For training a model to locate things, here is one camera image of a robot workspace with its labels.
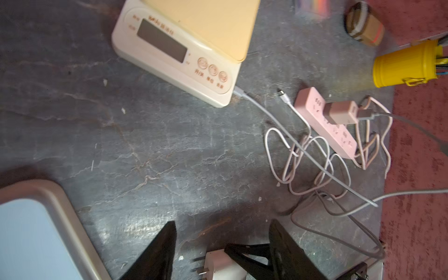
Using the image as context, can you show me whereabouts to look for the yellow pen cup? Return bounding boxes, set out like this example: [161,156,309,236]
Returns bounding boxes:
[372,40,443,88]

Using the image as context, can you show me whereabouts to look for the pink power strip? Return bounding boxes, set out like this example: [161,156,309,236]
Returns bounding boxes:
[294,87,358,160]

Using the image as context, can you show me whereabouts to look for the grey thin cable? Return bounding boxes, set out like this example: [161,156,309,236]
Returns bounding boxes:
[232,85,448,260]

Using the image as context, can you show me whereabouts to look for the pink power strip cord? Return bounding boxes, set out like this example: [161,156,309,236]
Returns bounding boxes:
[351,96,394,180]

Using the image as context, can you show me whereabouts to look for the white grey kitchen scale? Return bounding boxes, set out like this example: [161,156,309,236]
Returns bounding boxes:
[1,180,110,280]

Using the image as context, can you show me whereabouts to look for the pens in cup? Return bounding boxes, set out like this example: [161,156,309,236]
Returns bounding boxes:
[435,35,448,75]

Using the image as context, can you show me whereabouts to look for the pink USB charger adapter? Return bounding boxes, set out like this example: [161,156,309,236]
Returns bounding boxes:
[323,100,359,125]

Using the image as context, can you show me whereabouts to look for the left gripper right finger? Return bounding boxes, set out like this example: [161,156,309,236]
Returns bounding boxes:
[225,219,326,280]

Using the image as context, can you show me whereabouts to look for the rainbow highlighter pack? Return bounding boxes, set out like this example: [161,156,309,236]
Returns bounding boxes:
[294,0,330,18]

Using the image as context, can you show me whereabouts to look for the white USB cable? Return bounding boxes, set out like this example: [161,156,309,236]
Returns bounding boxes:
[263,89,352,201]

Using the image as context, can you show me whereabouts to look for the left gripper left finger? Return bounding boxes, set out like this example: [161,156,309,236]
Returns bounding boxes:
[121,221,177,280]

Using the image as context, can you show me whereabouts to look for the brown plaid pencil case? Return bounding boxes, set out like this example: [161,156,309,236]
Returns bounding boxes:
[344,1,385,47]

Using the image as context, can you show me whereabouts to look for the small white square box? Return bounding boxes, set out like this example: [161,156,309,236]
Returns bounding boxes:
[196,249,247,280]

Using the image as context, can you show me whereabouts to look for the beige wooden-top electronic scale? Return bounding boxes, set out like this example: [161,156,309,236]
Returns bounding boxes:
[112,0,260,108]

